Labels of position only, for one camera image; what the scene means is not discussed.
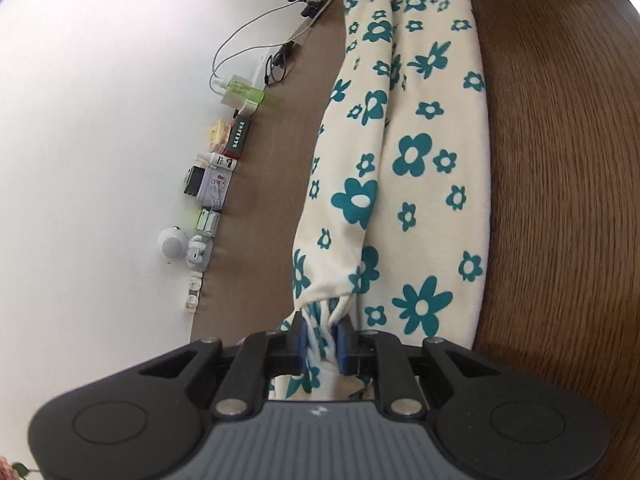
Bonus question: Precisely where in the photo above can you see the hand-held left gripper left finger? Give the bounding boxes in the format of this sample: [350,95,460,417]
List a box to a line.
[137,312,307,418]

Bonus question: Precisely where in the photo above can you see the white charging cable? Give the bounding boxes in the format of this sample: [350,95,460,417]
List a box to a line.
[210,0,362,96]
[210,5,331,96]

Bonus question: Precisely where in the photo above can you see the white robot-shaped speaker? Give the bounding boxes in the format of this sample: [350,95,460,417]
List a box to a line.
[156,225,214,269]

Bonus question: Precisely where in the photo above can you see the black phone stand clip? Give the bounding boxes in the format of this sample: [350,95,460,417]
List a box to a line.
[300,0,335,19]

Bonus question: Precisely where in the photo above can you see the black labelled box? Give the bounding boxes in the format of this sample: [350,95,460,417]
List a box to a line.
[225,115,250,159]

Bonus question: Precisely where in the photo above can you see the green spray bottle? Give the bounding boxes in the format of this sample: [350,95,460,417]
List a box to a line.
[220,82,266,109]

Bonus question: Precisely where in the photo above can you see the dried rose bouquet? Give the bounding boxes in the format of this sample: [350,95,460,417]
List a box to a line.
[0,456,32,480]

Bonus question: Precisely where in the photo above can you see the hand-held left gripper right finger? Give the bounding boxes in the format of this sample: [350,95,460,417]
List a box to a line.
[336,321,501,417]

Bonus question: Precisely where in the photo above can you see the white power strip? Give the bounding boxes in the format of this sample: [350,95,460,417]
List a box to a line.
[239,55,267,117]

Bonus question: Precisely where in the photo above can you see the yellow sponge stack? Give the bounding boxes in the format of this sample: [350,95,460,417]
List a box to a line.
[210,120,234,149]

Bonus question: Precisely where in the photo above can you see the small white spray bottle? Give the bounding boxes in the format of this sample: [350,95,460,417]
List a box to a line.
[196,152,239,170]

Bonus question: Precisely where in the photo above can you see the cream teal-flowered shirt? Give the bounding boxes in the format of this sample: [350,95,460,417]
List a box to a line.
[267,0,494,402]

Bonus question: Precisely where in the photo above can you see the purple patterned tin box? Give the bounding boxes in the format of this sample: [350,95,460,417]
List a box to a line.
[200,165,233,211]

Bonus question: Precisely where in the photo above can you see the green and white boxes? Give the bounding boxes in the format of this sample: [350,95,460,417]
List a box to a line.
[196,208,222,237]

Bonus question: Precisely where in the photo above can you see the black cable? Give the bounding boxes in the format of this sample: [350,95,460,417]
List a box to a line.
[262,42,297,86]

